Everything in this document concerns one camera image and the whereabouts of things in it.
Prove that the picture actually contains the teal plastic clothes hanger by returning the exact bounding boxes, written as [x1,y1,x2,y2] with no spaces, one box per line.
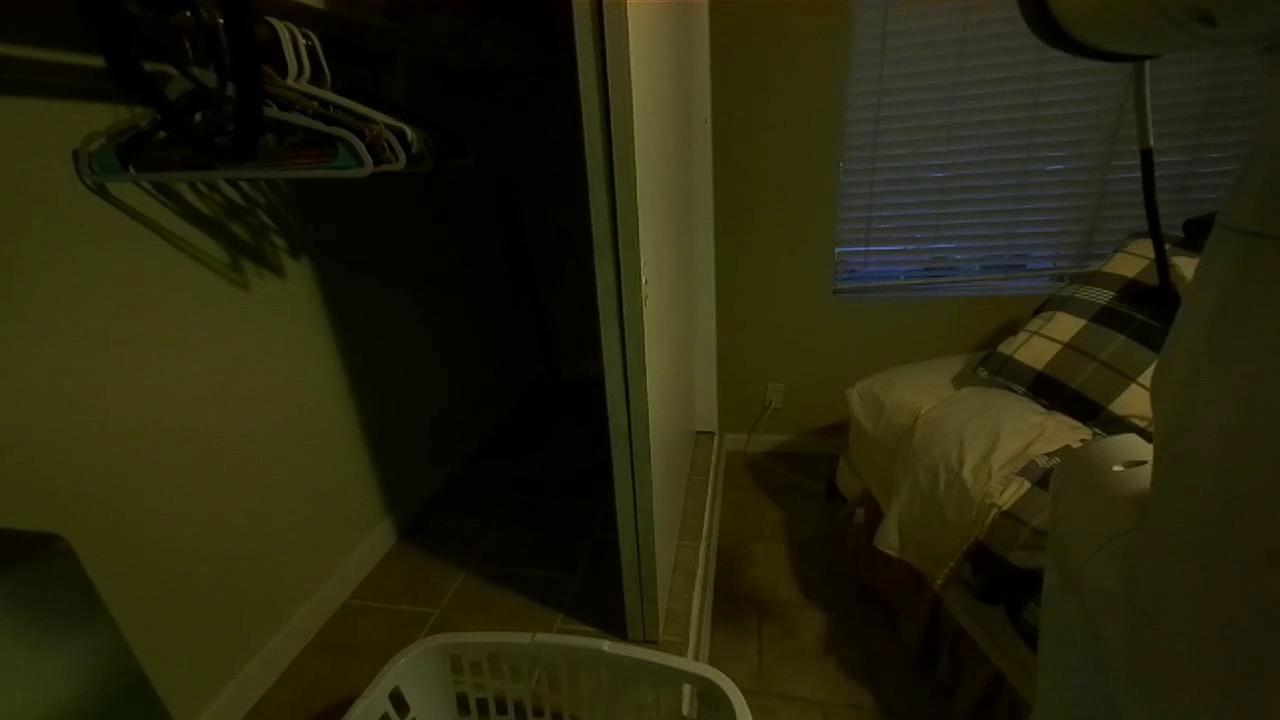
[74,75,379,292]

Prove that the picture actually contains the window blinds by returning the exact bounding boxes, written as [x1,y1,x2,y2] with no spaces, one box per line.
[833,0,1263,300]

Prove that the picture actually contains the dark flat panel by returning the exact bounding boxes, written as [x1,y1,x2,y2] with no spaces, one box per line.
[0,525,174,720]

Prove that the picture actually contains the bed with white sheet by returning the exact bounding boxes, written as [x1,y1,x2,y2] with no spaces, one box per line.
[837,232,1203,706]

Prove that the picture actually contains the cream bed pillow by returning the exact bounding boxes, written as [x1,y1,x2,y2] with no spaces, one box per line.
[841,354,1099,579]

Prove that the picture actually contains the white plastic laundry basket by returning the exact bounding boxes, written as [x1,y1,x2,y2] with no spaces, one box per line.
[340,629,755,720]

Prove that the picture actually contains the plaid pillow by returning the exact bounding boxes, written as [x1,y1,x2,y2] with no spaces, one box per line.
[956,232,1203,449]

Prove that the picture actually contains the white sliding closet door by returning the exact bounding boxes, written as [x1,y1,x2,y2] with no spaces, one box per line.
[574,0,724,661]

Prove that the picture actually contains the white plastic clothes hanger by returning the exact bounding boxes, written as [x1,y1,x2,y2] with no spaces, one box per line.
[251,11,425,178]
[231,11,412,178]

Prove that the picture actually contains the closet hanging rod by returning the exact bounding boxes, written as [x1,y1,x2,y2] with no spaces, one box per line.
[0,38,177,114]

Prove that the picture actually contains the plaid blanket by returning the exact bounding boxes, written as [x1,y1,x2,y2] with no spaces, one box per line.
[932,446,1117,661]

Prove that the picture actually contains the black plastic clothes hanger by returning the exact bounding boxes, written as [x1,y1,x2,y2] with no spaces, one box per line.
[104,0,277,153]

